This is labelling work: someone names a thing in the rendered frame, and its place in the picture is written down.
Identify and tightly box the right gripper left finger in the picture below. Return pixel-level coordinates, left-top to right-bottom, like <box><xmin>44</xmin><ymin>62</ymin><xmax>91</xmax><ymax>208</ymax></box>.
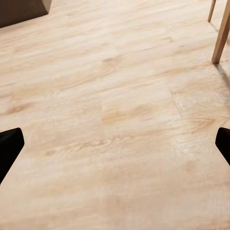
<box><xmin>0</xmin><ymin>127</ymin><xmax>24</xmax><ymax>184</ymax></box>

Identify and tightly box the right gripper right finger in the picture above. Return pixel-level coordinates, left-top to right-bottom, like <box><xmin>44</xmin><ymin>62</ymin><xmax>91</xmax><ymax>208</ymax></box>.
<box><xmin>215</xmin><ymin>127</ymin><xmax>230</xmax><ymax>165</ymax></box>

